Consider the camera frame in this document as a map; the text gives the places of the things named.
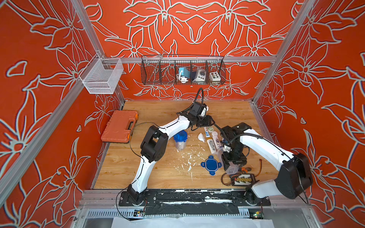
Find black wire wall basket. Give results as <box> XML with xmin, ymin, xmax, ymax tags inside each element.
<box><xmin>141</xmin><ymin>54</ymin><xmax>226</xmax><ymax>86</ymax></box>

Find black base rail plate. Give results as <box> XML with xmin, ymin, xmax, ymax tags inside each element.
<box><xmin>118</xmin><ymin>188</ymin><xmax>271</xmax><ymax>207</ymax></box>

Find clear jar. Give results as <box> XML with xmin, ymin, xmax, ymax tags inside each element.
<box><xmin>175</xmin><ymin>140</ymin><xmax>187</xmax><ymax>151</ymax></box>
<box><xmin>217</xmin><ymin>148</ymin><xmax>224</xmax><ymax>165</ymax></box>

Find orange plastic tool case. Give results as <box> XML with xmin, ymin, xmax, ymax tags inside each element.
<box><xmin>101</xmin><ymin>110</ymin><xmax>139</xmax><ymax>143</ymax></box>

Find white grey device in basket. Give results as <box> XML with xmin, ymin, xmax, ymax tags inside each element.
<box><xmin>190</xmin><ymin>68</ymin><xmax>206</xmax><ymax>85</ymax></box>

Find blue white item in basket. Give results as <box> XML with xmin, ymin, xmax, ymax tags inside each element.
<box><xmin>176</xmin><ymin>67</ymin><xmax>190</xmax><ymax>84</ymax></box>

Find black charger board with connectors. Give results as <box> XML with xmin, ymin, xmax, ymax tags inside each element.
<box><xmin>230</xmin><ymin>173</ymin><xmax>256</xmax><ymax>187</ymax></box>

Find white cloth piece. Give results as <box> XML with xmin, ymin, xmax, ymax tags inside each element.
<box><xmin>197</xmin><ymin>133</ymin><xmax>205</xmax><ymax>142</ymax></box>

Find white button box in basket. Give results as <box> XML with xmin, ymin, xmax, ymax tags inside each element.
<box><xmin>209</xmin><ymin>71</ymin><xmax>221</xmax><ymax>85</ymax></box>

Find small toothpaste tube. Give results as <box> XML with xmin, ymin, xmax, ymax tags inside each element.
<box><xmin>204</xmin><ymin>127</ymin><xmax>212</xmax><ymax>140</ymax></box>

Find clear plastic wall bin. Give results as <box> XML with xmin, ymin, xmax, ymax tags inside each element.
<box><xmin>79</xmin><ymin>58</ymin><xmax>124</xmax><ymax>95</ymax></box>

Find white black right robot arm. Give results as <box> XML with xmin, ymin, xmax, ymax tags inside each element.
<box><xmin>219</xmin><ymin>123</ymin><xmax>313</xmax><ymax>206</ymax></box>

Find orange black pliers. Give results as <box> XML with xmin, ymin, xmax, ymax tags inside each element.
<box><xmin>240</xmin><ymin>167</ymin><xmax>252</xmax><ymax>173</ymax></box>

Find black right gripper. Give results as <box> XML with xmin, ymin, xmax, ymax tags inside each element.
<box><xmin>219</xmin><ymin>143</ymin><xmax>244</xmax><ymax>171</ymax></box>

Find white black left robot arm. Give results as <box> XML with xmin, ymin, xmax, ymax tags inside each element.
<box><xmin>127</xmin><ymin>102</ymin><xmax>213</xmax><ymax>202</ymax></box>

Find blue lid of jar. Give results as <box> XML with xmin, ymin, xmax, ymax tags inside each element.
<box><xmin>174</xmin><ymin>130</ymin><xmax>188</xmax><ymax>143</ymax></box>
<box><xmin>200</xmin><ymin>155</ymin><xmax>222</xmax><ymax>176</ymax></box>

